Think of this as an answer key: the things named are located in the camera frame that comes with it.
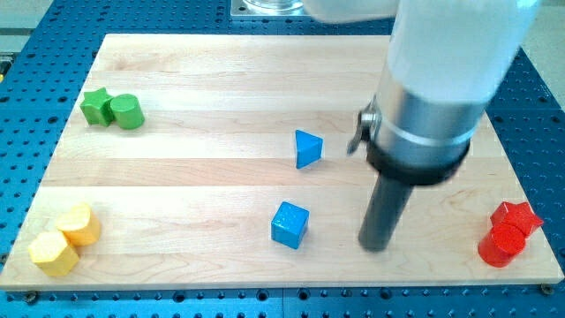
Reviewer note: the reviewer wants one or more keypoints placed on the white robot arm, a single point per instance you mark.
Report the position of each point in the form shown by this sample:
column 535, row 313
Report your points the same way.
column 445, row 62

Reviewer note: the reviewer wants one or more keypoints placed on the blue wooden cube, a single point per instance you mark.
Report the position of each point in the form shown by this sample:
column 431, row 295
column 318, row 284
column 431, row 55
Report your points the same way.
column 289, row 225

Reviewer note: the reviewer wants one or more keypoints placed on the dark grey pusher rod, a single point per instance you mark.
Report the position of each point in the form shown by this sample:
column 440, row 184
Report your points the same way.
column 384, row 210

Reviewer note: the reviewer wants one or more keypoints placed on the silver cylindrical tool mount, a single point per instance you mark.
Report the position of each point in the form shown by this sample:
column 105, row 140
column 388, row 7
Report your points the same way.
column 412, row 140

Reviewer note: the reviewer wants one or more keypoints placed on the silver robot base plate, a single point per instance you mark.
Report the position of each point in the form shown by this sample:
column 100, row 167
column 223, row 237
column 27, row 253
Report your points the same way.
column 266, row 8

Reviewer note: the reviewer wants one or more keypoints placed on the green cylinder block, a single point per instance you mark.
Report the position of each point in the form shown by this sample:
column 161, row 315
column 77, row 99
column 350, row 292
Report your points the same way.
column 127, row 111

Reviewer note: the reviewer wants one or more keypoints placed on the red star block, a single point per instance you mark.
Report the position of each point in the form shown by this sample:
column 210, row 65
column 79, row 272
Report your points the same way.
column 520, row 215

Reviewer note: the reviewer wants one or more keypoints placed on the yellow hexagon block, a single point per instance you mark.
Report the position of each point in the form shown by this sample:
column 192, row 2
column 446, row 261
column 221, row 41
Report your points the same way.
column 53, row 253

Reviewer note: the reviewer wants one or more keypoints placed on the green star block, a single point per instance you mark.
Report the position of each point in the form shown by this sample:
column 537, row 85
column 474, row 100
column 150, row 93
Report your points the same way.
column 96, row 107

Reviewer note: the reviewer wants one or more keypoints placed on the light wooden board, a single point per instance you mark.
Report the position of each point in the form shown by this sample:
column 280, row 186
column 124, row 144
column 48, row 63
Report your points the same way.
column 186, row 200

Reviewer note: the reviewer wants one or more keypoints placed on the yellow heart block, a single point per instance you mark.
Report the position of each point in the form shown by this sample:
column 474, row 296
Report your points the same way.
column 80, row 225

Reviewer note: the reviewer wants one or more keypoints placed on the blue triangular prism block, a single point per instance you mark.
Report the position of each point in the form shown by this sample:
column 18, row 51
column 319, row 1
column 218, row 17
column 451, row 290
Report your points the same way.
column 308, row 147

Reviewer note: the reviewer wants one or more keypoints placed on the red cylinder block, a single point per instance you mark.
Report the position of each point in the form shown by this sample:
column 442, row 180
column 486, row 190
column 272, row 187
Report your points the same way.
column 501, row 245

